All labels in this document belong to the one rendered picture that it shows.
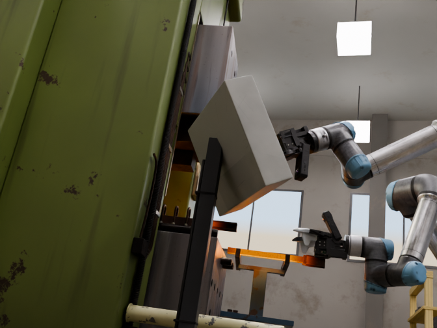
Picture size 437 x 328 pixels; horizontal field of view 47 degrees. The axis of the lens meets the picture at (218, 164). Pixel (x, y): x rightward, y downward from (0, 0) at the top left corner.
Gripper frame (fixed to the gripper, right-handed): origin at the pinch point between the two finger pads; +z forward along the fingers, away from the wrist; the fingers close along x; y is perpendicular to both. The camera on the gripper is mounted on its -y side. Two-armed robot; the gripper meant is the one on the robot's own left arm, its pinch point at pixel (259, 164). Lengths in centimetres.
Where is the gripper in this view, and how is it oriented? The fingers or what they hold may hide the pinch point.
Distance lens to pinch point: 151.4
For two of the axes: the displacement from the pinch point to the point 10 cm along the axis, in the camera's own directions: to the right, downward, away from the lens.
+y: -3.5, -9.2, 1.9
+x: 3.2, -3.1, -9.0
